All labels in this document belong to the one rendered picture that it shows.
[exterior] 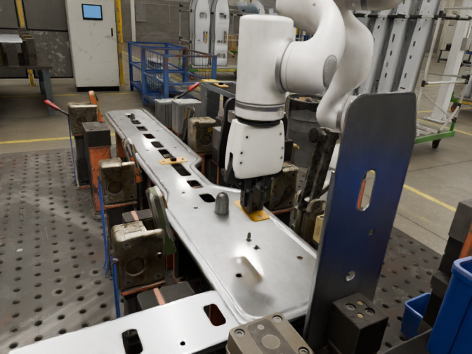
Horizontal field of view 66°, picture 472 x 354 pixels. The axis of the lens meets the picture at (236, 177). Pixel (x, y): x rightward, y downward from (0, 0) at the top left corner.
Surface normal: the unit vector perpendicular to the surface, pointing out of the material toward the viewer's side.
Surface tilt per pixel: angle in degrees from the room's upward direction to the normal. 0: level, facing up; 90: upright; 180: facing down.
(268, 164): 96
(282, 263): 0
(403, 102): 90
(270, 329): 0
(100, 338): 0
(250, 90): 90
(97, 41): 90
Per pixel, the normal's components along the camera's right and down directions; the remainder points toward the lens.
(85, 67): 0.45, 0.37
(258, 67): -0.42, 0.32
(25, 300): 0.06, -0.92
